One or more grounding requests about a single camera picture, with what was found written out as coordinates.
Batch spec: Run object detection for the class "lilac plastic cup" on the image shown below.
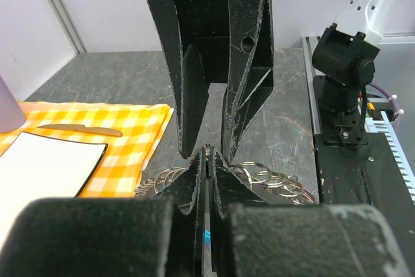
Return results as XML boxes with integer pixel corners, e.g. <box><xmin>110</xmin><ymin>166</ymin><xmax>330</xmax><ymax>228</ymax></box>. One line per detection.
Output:
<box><xmin>0</xmin><ymin>78</ymin><xmax>27</xmax><ymax>134</ymax></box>

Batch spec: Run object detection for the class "metal key organizer blue handle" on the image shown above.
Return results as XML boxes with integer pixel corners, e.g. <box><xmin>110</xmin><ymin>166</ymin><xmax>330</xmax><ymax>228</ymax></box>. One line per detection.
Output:
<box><xmin>134</xmin><ymin>143</ymin><xmax>317</xmax><ymax>252</ymax></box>

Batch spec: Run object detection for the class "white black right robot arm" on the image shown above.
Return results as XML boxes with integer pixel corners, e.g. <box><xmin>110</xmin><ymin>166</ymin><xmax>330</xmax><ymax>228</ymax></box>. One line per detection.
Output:
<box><xmin>147</xmin><ymin>0</ymin><xmax>399</xmax><ymax>161</ymax></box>

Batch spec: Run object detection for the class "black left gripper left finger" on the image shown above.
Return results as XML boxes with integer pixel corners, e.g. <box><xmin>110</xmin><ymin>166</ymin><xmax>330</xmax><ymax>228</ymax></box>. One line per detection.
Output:
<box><xmin>156</xmin><ymin>147</ymin><xmax>207</xmax><ymax>276</ymax></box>

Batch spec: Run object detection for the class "right aluminium frame post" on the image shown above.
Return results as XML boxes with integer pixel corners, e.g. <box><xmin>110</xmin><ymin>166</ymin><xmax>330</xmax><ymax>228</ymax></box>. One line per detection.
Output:
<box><xmin>48</xmin><ymin>0</ymin><xmax>87</xmax><ymax>54</ymax></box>

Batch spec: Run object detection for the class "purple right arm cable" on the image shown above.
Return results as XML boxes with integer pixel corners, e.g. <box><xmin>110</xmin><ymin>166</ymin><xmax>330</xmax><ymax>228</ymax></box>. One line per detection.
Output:
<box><xmin>369</xmin><ymin>82</ymin><xmax>405</xmax><ymax>125</ymax></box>

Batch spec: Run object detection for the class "gold knife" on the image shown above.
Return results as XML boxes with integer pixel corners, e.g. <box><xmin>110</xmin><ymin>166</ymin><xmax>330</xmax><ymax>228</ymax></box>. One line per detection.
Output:
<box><xmin>38</xmin><ymin>124</ymin><xmax>123</xmax><ymax>138</ymax></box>

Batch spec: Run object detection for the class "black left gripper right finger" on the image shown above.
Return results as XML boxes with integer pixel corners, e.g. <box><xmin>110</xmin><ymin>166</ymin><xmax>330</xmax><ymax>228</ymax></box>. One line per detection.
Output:
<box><xmin>207</xmin><ymin>149</ymin><xmax>268</xmax><ymax>276</ymax></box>

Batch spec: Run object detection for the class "light blue cable duct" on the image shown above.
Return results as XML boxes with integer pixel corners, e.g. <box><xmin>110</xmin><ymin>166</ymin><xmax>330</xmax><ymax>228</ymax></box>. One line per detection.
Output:
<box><xmin>366</xmin><ymin>111</ymin><xmax>414</xmax><ymax>203</ymax></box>

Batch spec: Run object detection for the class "white square plate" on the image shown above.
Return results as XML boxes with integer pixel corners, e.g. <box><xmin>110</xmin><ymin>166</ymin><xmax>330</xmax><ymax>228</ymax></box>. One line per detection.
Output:
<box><xmin>1</xmin><ymin>132</ymin><xmax>108</xmax><ymax>245</ymax></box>

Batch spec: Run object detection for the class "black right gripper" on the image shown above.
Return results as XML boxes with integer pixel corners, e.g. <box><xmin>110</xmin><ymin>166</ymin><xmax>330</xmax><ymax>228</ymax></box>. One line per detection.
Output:
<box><xmin>147</xmin><ymin>0</ymin><xmax>274</xmax><ymax>162</ymax></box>

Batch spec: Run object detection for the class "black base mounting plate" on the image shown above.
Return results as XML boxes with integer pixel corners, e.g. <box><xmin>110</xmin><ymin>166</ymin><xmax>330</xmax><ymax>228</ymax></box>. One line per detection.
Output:
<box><xmin>309</xmin><ymin>75</ymin><xmax>414</xmax><ymax>211</ymax></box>

